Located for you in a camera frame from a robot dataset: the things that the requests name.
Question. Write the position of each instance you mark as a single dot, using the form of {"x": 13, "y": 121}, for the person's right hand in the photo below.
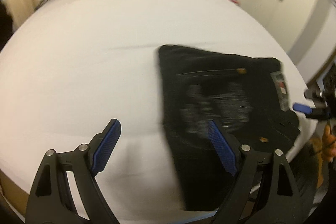
{"x": 329, "y": 142}

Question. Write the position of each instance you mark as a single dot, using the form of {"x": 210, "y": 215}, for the white bed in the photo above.
{"x": 78, "y": 69}

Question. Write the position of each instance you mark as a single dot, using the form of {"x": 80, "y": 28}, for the black pants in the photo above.
{"x": 204, "y": 87}

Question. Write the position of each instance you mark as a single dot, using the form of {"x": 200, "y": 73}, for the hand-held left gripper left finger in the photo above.
{"x": 105, "y": 149}

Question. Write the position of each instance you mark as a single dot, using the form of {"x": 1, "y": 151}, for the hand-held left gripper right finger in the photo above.
{"x": 223, "y": 149}

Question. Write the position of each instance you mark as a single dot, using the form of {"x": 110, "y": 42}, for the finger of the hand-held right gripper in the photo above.
{"x": 302, "y": 108}

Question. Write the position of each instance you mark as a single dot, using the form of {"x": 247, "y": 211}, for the white wardrobe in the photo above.
{"x": 288, "y": 3}

